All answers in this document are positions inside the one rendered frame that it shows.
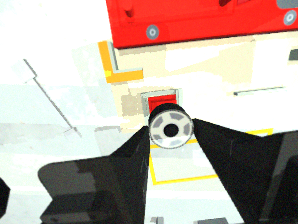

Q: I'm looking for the black and white wheel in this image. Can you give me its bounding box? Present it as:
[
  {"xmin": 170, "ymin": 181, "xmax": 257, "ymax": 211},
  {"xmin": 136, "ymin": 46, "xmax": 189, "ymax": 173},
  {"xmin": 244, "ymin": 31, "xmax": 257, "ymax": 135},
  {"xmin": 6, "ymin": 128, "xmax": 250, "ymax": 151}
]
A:
[{"xmin": 148, "ymin": 103, "xmax": 194, "ymax": 149}]

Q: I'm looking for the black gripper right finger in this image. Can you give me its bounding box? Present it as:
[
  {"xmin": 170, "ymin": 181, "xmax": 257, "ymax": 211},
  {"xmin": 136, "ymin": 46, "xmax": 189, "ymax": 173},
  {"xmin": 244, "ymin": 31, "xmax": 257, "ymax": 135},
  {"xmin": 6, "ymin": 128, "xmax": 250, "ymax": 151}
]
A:
[{"xmin": 192, "ymin": 118, "xmax": 298, "ymax": 222}]

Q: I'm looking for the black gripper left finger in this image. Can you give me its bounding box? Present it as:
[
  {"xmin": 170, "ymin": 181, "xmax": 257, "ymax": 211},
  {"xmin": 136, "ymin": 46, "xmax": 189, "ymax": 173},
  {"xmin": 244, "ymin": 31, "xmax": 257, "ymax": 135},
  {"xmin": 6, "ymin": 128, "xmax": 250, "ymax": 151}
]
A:
[{"xmin": 37, "ymin": 125, "xmax": 150, "ymax": 224}]

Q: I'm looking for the yellow rectangular outline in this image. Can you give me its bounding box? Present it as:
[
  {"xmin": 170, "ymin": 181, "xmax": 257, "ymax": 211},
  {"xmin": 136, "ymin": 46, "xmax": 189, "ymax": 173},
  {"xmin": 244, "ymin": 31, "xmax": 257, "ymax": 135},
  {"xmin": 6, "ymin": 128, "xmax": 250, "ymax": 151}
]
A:
[{"xmin": 149, "ymin": 128, "xmax": 274, "ymax": 185}]

